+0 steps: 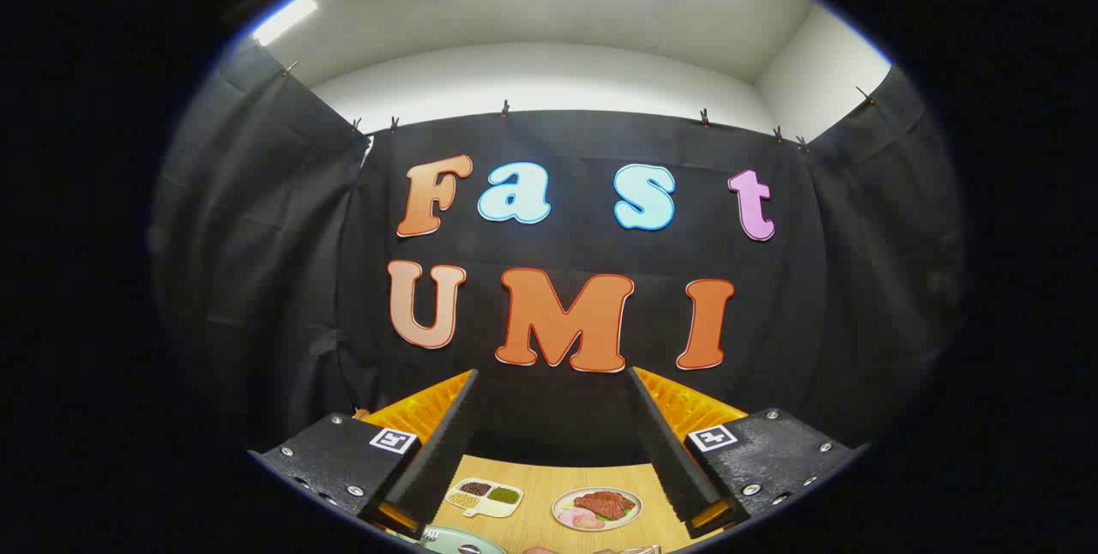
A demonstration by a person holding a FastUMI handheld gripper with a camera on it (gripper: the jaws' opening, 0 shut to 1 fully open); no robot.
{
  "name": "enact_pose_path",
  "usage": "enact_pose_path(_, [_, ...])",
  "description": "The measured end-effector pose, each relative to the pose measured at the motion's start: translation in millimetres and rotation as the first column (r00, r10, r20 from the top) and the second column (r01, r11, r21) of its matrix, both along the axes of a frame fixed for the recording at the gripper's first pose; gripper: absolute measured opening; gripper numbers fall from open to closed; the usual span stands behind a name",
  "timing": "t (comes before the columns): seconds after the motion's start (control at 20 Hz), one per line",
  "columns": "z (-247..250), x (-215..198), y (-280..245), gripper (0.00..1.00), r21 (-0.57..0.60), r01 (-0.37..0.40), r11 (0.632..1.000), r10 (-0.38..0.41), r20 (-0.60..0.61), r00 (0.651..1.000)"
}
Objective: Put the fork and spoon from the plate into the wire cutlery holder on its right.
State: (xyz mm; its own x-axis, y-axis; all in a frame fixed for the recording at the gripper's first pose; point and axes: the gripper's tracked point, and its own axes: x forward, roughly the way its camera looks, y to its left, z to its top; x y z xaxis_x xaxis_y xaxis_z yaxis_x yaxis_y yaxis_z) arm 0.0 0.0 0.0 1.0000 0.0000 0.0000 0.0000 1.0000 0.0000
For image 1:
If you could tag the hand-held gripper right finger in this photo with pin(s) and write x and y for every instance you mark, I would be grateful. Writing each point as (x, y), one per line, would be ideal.
(669, 451)

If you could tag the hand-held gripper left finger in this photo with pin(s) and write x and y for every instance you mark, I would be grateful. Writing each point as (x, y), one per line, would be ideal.
(437, 460)

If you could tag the pile of yellow soybeans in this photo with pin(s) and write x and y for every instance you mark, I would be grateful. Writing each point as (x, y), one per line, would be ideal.
(463, 501)

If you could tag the pile of green beans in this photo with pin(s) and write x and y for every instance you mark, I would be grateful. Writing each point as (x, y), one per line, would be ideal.
(503, 495)

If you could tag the white divided snack tray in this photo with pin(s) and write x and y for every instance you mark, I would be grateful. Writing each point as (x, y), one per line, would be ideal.
(502, 511)

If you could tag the brown meat slab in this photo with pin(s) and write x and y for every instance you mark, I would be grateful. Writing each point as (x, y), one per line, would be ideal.
(600, 502)

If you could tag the light blue plate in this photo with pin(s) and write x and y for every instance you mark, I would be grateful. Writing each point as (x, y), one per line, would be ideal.
(472, 542)

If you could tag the pink ham slice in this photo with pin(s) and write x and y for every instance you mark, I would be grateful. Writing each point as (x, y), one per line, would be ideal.
(579, 520)

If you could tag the white plate with food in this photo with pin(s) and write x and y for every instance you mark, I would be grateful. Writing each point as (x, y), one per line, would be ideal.
(562, 502)

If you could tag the long ceiling light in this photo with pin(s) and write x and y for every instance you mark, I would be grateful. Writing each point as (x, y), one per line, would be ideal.
(283, 18)

